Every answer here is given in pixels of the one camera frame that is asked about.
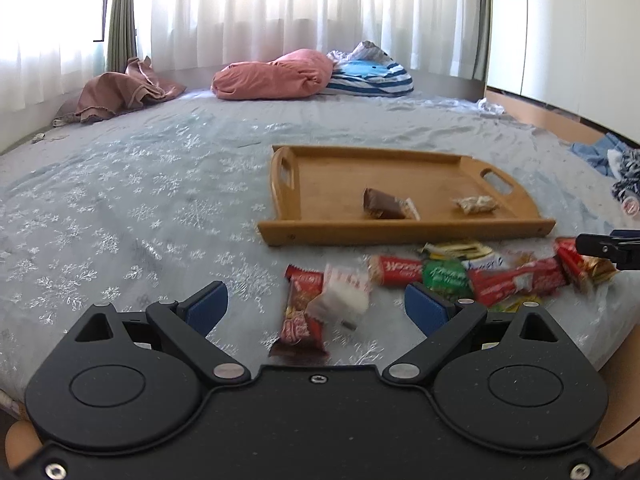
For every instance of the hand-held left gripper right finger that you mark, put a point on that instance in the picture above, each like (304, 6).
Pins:
(425, 307)

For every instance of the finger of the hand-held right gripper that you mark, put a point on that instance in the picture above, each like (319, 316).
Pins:
(627, 234)
(600, 246)

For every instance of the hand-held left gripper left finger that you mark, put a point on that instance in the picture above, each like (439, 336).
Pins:
(206, 306)

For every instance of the red peanut bag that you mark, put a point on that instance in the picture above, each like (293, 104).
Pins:
(582, 265)

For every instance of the green snack packet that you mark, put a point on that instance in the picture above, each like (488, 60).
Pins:
(445, 277)

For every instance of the red biscuit packet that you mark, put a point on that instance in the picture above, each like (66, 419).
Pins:
(397, 271)

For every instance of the gold snack packet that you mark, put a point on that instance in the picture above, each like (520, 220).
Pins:
(457, 249)

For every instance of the white blue-print snack packet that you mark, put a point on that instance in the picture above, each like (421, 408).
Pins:
(487, 261)

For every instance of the white clear snack packet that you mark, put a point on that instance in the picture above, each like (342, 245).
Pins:
(345, 292)

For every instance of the red pink bar packet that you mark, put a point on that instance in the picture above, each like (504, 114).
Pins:
(520, 277)

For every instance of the dark red wafer packet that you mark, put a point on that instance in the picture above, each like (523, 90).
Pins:
(300, 317)

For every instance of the brown chocolate bar packet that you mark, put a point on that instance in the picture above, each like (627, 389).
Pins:
(385, 203)

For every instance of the small beige cracker packet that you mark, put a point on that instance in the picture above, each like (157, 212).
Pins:
(475, 204)

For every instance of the pink round object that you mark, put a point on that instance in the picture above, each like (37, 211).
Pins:
(632, 206)

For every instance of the dark patterned cloth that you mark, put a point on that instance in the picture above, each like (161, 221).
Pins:
(627, 172)

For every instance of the blue cloth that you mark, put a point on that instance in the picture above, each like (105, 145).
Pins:
(592, 152)

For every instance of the yellow snack packet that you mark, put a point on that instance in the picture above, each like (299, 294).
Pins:
(520, 304)

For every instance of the white wardrobe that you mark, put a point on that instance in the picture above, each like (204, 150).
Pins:
(565, 25)

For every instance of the brown crumpled cloth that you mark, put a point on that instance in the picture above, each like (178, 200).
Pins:
(115, 92)

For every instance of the blue striped plush pillow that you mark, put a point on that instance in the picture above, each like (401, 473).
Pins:
(372, 77)

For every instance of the pink pillow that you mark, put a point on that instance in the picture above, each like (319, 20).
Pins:
(270, 77)

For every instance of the green curtain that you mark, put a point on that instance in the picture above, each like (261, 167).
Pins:
(484, 20)
(121, 15)

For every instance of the white patterned cloth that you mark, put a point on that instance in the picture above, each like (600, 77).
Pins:
(362, 51)

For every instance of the white sheer curtain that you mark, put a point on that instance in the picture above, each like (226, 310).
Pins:
(275, 5)

